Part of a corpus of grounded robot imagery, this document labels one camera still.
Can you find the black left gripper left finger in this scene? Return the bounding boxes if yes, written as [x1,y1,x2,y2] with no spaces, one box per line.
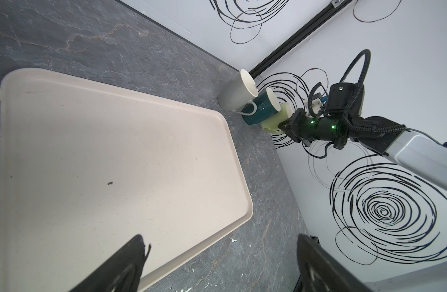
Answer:
[72,234,152,292]

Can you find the light green mug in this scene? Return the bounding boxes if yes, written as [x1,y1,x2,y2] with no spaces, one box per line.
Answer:
[261,103,293,135]

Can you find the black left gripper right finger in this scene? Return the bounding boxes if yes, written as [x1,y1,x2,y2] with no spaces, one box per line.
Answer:
[297,234,370,292]

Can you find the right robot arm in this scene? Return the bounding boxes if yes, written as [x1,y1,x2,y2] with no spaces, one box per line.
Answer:
[278,49,447,191]

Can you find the dark green mug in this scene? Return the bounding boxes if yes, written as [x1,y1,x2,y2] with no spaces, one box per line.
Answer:
[242,87,281,125]

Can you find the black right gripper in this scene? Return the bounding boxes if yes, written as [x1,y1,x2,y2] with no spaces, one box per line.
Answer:
[278,108,348,150]

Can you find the beige plastic tray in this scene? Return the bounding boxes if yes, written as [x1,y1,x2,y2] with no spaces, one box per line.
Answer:
[0,68,253,292]

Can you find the grey mug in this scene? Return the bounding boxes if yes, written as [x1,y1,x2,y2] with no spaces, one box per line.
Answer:
[217,69,259,116]

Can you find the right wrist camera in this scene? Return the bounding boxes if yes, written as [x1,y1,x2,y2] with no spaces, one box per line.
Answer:
[305,93,328,118]

